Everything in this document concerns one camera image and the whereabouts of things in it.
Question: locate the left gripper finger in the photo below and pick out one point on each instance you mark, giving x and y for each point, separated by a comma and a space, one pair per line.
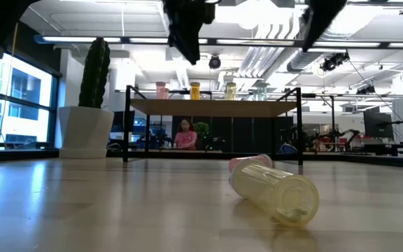
189, 47

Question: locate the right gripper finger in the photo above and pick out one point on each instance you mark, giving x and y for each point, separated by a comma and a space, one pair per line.
318, 17

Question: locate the orange medicine bottle white cap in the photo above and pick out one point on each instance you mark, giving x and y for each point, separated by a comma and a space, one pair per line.
194, 91

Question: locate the pink medicine bottle white cap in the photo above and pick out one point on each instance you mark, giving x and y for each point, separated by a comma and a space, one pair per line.
160, 91

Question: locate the yellow medicine bottle white cap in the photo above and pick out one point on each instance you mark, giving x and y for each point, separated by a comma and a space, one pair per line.
275, 190
230, 91

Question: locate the green medicine bottle white cap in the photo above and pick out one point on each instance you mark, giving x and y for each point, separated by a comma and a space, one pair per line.
262, 92

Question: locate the pink plastic cup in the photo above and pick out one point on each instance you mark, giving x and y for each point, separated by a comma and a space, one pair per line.
257, 158

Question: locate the black background robot arm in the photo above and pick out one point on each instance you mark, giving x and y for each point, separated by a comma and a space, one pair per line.
341, 134

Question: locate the small green plant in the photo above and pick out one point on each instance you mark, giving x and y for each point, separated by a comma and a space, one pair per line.
203, 129

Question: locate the person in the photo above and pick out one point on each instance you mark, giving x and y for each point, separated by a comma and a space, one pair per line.
185, 134

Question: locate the green cactus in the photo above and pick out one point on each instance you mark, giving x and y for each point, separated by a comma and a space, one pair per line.
94, 73

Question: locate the black room divider panels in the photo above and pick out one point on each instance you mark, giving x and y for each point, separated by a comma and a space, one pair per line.
250, 134

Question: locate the black monitor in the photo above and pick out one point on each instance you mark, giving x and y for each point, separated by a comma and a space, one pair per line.
376, 124

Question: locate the white hexagonal plant pot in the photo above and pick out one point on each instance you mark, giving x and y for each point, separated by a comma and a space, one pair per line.
84, 131

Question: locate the blue round object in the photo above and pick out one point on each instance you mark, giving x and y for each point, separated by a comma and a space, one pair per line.
287, 148

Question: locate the dark framed window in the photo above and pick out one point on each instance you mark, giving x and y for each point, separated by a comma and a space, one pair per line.
23, 105

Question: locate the black round overhead camera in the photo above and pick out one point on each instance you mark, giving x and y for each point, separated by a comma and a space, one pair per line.
215, 62

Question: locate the silver ventilation duct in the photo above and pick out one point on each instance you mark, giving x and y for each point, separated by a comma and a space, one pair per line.
306, 57

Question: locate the overhead frame bar light strips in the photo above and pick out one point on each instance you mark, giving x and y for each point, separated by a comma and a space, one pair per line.
285, 43

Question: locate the black ceiling-mounted camera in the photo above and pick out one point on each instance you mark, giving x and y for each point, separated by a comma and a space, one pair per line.
334, 61

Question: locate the wooden shelf black metal frame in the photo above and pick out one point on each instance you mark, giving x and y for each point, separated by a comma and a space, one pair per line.
208, 108

